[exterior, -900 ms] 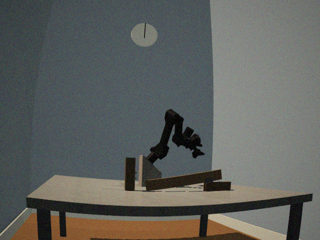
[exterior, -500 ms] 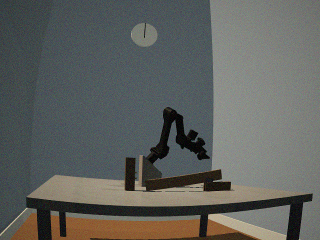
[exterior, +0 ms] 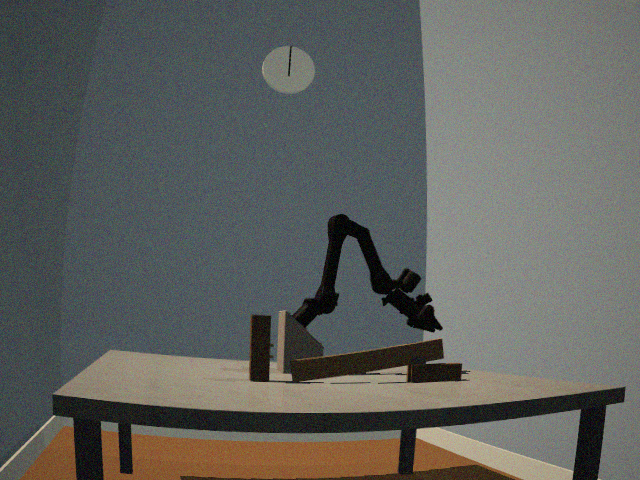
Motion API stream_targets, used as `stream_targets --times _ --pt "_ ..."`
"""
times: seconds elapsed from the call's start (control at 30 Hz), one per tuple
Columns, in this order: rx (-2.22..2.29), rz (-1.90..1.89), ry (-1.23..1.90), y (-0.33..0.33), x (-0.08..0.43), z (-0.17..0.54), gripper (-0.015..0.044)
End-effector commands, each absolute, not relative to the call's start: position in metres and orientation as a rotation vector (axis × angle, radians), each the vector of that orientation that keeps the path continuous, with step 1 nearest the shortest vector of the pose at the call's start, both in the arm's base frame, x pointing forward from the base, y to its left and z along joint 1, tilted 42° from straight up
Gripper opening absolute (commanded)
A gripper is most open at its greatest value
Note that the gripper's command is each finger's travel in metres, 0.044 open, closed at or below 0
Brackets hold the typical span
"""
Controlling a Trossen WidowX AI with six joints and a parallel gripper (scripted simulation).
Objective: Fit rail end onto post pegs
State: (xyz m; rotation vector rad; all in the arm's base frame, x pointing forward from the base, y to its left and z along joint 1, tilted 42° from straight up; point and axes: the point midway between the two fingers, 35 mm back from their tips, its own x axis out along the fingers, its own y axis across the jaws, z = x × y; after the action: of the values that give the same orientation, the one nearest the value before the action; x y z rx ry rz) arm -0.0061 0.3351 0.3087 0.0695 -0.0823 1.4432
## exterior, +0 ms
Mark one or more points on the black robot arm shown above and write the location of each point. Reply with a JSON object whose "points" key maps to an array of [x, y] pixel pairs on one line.
{"points": [[339, 226]]}

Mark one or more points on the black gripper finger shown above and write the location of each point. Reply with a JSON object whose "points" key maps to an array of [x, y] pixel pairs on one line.
{"points": [[422, 327], [432, 322]]}

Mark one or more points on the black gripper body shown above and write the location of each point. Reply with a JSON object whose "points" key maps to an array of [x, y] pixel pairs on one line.
{"points": [[415, 313]]}

